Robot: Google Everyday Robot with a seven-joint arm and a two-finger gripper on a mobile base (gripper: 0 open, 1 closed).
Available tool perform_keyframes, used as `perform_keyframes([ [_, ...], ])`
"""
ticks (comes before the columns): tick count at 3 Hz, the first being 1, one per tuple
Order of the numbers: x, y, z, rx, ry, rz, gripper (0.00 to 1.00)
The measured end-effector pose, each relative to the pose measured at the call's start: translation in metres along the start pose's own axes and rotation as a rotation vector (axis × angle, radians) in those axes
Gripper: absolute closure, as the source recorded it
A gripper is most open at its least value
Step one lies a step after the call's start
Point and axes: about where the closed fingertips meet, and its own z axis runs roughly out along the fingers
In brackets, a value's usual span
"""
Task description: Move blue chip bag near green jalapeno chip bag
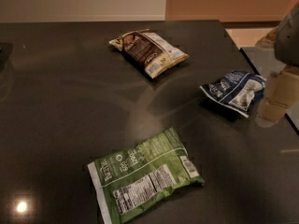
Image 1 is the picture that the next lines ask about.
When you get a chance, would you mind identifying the brown and cream chip bag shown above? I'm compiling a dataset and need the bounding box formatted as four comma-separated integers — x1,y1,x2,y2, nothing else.
109,29,189,78

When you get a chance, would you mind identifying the blue chip bag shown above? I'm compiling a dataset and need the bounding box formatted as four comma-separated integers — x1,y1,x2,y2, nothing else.
200,71,266,118

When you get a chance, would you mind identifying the green jalapeno chip bag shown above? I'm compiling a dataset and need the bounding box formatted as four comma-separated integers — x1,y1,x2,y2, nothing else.
88,128,205,224

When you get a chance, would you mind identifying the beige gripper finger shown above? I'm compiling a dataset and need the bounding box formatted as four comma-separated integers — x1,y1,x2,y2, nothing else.
255,100,287,128

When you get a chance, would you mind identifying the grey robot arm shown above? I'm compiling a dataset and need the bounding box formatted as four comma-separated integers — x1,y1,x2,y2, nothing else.
255,3,299,128

